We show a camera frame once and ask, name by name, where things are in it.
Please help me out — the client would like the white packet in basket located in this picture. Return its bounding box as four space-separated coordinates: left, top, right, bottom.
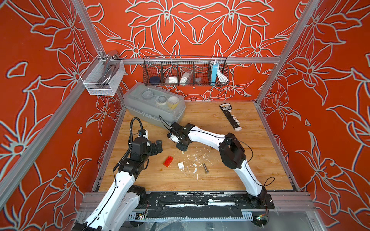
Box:
165 76 178 85

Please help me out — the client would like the light blue box in basket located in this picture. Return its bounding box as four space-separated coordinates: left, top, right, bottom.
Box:
210 63 218 86

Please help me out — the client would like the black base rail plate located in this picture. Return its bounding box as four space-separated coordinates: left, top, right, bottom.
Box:
141 192 275 218

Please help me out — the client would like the steel hex bolt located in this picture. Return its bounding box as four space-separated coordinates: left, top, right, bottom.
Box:
202 163 209 174

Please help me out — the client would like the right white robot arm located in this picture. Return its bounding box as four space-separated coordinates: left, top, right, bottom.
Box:
167 122 268 205

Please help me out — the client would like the red 2x4 lego brick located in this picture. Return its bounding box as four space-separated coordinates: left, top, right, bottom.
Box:
163 156 174 167

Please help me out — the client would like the black wire basket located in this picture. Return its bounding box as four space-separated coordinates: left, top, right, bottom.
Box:
142 55 229 87

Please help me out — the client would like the white cable in basket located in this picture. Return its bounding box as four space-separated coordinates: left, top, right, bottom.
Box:
216 62 229 85

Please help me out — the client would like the black comb-like tool strip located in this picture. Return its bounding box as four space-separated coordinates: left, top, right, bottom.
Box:
219 103 242 131

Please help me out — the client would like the grey lidded plastic box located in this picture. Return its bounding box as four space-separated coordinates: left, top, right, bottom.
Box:
123 83 186 128

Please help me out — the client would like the clear bag in basket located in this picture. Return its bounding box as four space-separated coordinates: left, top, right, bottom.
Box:
179 71 192 86

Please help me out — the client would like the dark round jar in basket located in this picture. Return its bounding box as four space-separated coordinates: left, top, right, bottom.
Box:
149 76 161 86

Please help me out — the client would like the white slotted cable duct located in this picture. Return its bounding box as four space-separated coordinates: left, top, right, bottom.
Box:
126 211 254 222

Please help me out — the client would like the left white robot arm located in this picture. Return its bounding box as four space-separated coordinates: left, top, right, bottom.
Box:
72 137 163 231

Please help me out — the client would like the clear plastic wall bin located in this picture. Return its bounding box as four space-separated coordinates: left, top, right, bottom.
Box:
81 51 126 96

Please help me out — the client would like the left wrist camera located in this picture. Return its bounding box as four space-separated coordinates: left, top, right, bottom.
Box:
138 130 149 140

